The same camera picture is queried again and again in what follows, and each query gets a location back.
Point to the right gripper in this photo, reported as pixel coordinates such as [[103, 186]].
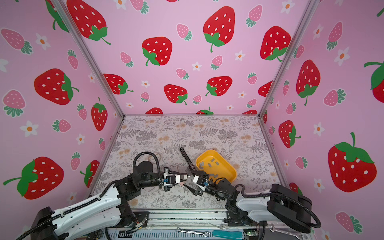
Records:
[[195, 192]]

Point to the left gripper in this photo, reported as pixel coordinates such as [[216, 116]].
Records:
[[167, 171]]

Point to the black stapler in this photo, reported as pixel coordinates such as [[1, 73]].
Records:
[[186, 157]]

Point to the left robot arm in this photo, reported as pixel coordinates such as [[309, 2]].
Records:
[[110, 208]]

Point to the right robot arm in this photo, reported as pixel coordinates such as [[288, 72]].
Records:
[[279, 204]]

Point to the yellow plastic tray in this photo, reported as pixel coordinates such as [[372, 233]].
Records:
[[206, 162]]

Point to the clear tape roll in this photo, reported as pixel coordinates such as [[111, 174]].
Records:
[[158, 155]]

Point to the silver wrench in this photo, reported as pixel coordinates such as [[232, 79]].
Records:
[[298, 236], [205, 234]]

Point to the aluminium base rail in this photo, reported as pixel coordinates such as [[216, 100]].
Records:
[[161, 225]]

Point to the teal handled tool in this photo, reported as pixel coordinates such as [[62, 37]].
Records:
[[228, 235]]

